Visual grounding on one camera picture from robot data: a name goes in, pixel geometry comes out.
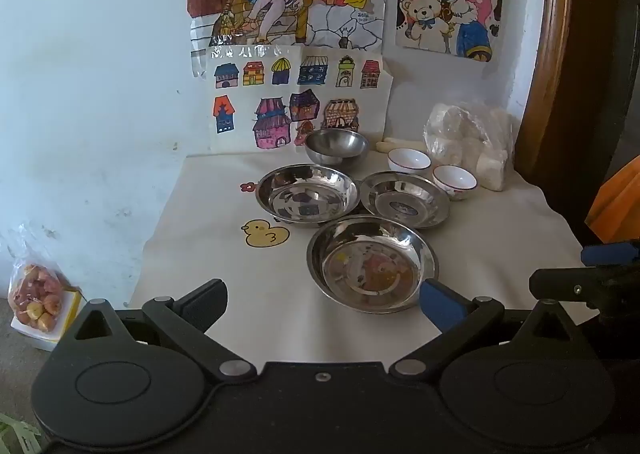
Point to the white red-rimmed ceramic bowl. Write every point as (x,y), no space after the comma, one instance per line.
(409,159)
(454,179)

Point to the plain steel plate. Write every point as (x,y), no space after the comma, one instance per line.
(305,196)
(371,264)

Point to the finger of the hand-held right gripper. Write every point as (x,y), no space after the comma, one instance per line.
(560,284)
(607,254)

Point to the orange object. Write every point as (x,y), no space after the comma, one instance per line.
(620,204)

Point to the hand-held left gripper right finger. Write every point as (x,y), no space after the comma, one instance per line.
(441,305)

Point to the steel plate with round label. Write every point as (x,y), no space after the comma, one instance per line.
(405,201)

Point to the brown wooden frame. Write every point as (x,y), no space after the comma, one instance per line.
(555,33)

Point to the small deep steel bowl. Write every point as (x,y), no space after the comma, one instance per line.
(336,146)

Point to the wall drawing of coloured houses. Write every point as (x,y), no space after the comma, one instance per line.
(250,101)

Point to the plastic bag of white buns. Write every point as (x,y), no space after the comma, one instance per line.
(465,138)

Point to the white printed tablecloth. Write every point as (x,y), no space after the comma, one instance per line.
(200,244)

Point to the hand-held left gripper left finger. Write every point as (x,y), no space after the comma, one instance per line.
(205,305)

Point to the plastic bag of fruit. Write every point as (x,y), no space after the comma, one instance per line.
(35,294)

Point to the white stick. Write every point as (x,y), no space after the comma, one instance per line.
(407,140)
(387,148)

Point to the green and white packaging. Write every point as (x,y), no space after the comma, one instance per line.
(15,434)

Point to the yellow and white box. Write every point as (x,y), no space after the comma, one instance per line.
(74,304)

